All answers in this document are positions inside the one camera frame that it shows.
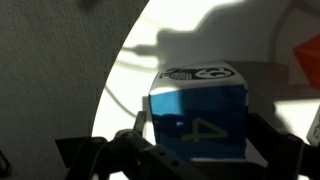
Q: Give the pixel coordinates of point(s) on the small orange cube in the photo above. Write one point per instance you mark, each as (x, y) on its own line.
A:
(310, 60)

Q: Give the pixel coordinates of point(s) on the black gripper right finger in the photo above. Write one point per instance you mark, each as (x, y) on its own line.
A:
(286, 156)

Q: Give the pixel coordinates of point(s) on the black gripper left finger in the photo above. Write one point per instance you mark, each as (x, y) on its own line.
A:
(141, 121)

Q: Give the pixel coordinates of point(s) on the blue plush cube number four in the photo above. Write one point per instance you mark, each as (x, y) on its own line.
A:
(200, 120)

